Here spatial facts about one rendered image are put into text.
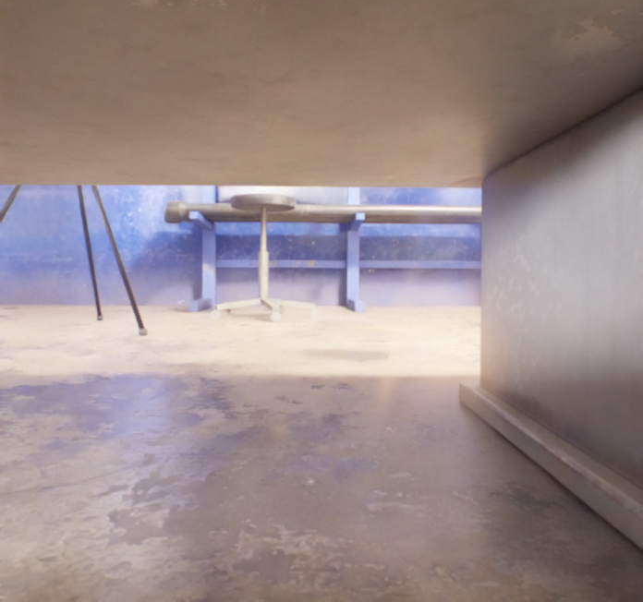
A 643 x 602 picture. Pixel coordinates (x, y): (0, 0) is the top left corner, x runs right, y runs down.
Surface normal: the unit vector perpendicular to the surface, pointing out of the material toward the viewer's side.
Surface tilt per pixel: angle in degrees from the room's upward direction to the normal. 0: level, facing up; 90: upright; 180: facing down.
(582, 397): 90
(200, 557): 0
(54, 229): 90
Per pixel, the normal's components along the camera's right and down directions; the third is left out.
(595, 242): -1.00, 0.00
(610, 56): 0.00, 1.00
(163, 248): 0.03, 0.01
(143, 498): 0.00, -1.00
